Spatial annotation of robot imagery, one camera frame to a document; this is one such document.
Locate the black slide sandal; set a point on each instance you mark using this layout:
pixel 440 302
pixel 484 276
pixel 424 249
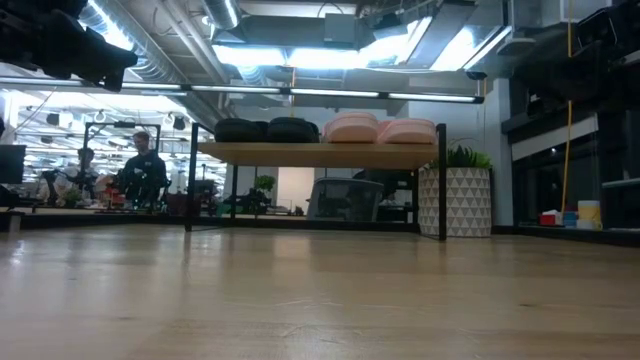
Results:
pixel 292 131
pixel 237 131

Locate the pink slide sandal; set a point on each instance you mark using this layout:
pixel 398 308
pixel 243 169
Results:
pixel 350 131
pixel 410 132

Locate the person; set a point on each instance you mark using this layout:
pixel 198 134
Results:
pixel 145 172
pixel 85 160

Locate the black background monitor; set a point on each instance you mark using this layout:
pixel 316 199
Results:
pixel 12 165

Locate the black side desk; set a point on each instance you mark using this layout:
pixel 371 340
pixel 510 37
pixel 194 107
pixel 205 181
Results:
pixel 622 205

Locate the blue container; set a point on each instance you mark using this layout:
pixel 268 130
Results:
pixel 570 220

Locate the red box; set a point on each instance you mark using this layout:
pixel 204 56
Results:
pixel 547 219

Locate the long ceiling light bar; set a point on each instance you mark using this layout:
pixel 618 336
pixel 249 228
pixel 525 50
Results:
pixel 240 89

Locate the green plant in patterned pot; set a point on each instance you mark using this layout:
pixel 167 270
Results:
pixel 455 205

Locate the small background plant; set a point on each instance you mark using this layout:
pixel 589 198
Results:
pixel 265 183

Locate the grey ceiling junction box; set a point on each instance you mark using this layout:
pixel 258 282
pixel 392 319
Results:
pixel 340 27

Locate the grey office chair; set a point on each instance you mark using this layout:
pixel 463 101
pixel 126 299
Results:
pixel 345 200

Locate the silver ventilation duct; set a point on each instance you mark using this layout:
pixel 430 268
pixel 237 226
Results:
pixel 150 55

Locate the black background rig frame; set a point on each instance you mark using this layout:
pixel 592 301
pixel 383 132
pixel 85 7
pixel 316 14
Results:
pixel 122 124

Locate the black security camera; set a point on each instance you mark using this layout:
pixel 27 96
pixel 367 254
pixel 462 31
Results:
pixel 476 75

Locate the wooden shelf with black frame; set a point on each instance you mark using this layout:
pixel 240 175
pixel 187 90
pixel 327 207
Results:
pixel 310 155

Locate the black aluminium rig frame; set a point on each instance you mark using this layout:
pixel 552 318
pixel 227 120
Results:
pixel 300 223

